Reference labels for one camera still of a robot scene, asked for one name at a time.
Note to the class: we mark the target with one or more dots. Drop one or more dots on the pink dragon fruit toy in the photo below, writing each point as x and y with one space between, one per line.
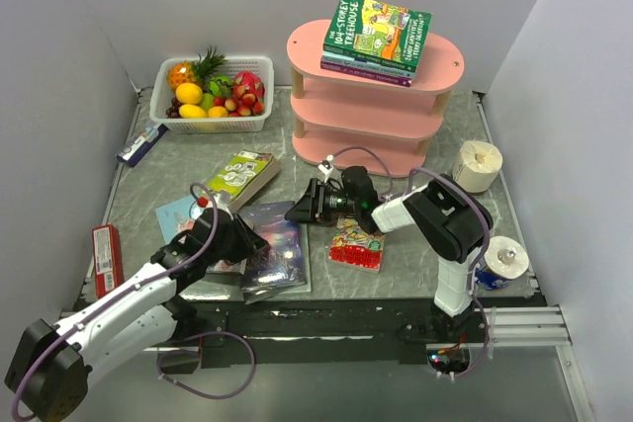
245 82

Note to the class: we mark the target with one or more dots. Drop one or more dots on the dark purple book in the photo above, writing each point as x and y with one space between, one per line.
281 264

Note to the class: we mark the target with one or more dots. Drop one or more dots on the light blue cat book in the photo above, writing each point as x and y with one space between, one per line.
177 216

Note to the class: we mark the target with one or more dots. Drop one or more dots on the lime green comic book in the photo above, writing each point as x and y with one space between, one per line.
243 177

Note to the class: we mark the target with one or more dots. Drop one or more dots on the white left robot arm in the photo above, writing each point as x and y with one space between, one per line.
54 365

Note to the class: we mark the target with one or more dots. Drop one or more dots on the purple 117-storey treehouse book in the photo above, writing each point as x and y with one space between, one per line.
384 78

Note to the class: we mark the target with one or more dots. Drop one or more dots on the green 104-storey treehouse book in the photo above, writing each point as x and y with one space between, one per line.
378 32

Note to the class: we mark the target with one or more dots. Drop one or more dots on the floral Little Women book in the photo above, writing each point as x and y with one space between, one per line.
225 267

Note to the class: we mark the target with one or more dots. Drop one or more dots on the light blue 143-storey treehouse book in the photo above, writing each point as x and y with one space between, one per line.
362 64

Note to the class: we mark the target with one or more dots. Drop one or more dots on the grey thin booklet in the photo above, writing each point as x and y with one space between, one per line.
306 286

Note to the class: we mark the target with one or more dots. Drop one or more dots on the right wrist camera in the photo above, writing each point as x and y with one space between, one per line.
326 168

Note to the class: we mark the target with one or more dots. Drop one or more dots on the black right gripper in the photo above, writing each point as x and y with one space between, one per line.
312 208

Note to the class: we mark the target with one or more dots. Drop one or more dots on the purple white toothpaste box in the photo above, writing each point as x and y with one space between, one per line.
141 143

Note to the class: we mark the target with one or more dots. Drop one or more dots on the orange toy fruit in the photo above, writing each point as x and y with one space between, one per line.
189 93

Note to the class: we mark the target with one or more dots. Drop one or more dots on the red book under green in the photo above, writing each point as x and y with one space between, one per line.
353 247

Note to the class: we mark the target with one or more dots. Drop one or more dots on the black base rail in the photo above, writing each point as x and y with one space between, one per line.
321 331

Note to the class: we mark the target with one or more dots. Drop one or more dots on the red box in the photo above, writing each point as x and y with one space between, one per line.
107 259

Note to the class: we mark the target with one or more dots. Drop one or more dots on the toy pineapple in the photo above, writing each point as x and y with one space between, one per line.
195 71

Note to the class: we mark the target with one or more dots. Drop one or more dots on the white plastic fruit basket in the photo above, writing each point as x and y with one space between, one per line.
226 113

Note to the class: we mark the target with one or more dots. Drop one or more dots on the yellow mango toy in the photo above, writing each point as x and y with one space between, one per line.
191 112

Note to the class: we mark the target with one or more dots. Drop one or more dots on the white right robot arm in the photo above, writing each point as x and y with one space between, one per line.
455 225

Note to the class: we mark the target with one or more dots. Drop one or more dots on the pink three-tier shelf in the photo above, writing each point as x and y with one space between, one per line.
386 128

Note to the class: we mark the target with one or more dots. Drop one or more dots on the beige paper roll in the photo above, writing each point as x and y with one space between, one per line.
476 166

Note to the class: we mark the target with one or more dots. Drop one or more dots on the blue wrapped tissue roll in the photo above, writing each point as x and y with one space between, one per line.
505 261

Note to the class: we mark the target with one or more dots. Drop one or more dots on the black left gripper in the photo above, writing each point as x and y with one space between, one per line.
250 242

